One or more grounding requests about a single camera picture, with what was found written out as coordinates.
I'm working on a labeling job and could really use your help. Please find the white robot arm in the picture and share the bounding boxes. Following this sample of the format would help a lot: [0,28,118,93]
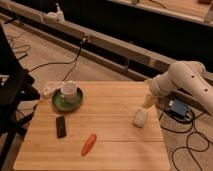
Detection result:
[142,61,213,115]

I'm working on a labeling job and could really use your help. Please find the white sponge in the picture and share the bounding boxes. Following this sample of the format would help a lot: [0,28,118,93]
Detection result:
[133,107,148,128]

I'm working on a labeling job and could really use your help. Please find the blue box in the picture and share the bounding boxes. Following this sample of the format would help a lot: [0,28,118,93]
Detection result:
[171,99,188,118]

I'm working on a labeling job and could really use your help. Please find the white cup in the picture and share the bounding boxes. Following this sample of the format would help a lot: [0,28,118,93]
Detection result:
[60,81,77,101]

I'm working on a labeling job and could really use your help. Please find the green plate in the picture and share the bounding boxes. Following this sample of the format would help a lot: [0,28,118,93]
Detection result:
[52,88,83,113]

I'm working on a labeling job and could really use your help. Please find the black rectangular block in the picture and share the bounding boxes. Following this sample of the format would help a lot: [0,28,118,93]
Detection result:
[56,116,66,138]

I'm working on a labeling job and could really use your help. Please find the white power strip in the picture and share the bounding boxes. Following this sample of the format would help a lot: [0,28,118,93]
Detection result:
[41,81,63,98]

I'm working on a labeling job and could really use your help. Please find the white object on ledge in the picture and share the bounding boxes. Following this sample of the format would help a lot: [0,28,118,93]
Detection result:
[46,4,65,22]

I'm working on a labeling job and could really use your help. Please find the black chair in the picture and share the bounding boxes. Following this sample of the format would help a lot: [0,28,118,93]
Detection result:
[0,24,40,171]

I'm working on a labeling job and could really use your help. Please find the black cables right floor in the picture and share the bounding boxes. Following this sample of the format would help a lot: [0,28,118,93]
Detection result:
[158,108,213,171]

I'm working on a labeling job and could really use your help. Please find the black cable on floor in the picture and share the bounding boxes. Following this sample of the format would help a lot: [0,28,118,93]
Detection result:
[27,37,90,82]

